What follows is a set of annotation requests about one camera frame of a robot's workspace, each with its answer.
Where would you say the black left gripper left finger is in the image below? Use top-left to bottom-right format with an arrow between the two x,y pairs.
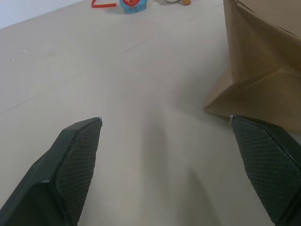
0,117 -> 103,226

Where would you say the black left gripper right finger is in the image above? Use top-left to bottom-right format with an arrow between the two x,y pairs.
229,114 -> 301,226

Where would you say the brown paper bag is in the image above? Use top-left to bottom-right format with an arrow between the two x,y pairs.
203,0 -> 301,132

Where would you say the red ribbon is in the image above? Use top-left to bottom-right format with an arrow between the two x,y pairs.
91,0 -> 119,9

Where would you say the small white toy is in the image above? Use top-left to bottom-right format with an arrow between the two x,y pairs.
164,0 -> 193,6

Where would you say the small blue red printed can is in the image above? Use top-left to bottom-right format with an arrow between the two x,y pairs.
119,0 -> 149,14

